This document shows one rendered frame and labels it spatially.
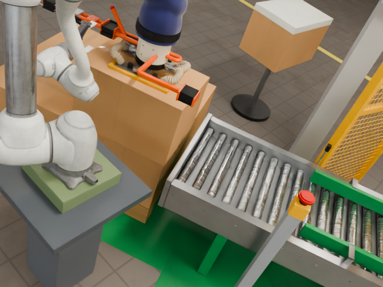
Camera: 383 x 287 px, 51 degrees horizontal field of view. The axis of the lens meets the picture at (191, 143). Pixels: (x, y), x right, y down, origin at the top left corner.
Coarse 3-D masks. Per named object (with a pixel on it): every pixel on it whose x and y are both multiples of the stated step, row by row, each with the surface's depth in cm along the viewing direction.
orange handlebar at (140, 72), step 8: (80, 16) 207; (88, 16) 210; (96, 24) 206; (120, 32) 208; (128, 32) 208; (128, 40) 204; (136, 40) 204; (152, 56) 197; (168, 56) 202; (176, 56) 205; (144, 64) 189; (144, 72) 184; (152, 80) 184; (160, 80) 183; (168, 88) 183; (176, 88) 182
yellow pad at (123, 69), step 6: (114, 60) 207; (108, 66) 204; (114, 66) 203; (120, 66) 204; (126, 66) 205; (132, 66) 204; (120, 72) 203; (126, 72) 202; (132, 72) 203; (132, 78) 203; (138, 78) 202; (150, 84) 201; (156, 84) 201; (162, 90) 200; (168, 90) 201
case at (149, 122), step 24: (96, 48) 214; (96, 72) 201; (192, 72) 223; (96, 96) 210; (120, 96) 204; (144, 96) 198; (168, 96) 200; (96, 120) 220; (120, 120) 213; (144, 120) 207; (168, 120) 201; (192, 120) 237; (144, 144) 216; (168, 144) 210
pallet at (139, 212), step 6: (156, 198) 255; (138, 204) 247; (132, 210) 252; (138, 210) 250; (144, 210) 248; (150, 210) 254; (132, 216) 256; (138, 216) 254; (144, 216) 252; (144, 222) 255
